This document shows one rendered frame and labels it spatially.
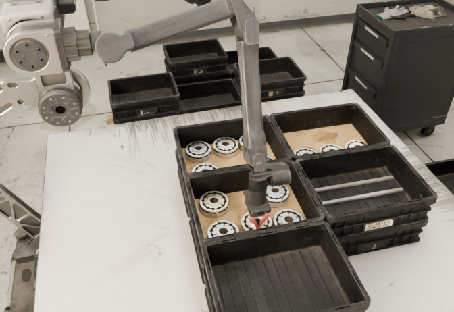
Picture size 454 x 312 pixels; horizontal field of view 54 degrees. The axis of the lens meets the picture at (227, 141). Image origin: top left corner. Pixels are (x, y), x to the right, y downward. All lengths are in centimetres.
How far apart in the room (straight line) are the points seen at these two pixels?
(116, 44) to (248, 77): 38
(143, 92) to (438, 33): 183
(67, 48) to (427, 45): 228
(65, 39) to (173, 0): 334
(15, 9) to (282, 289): 107
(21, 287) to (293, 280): 132
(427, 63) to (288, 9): 217
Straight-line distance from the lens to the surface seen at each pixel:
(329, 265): 146
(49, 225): 182
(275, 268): 142
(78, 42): 124
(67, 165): 206
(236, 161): 176
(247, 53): 129
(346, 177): 175
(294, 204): 161
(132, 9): 451
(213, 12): 128
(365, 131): 194
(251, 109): 130
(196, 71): 304
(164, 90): 289
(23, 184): 316
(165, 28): 125
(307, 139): 190
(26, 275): 231
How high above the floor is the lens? 197
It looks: 38 degrees down
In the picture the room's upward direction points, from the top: straight up
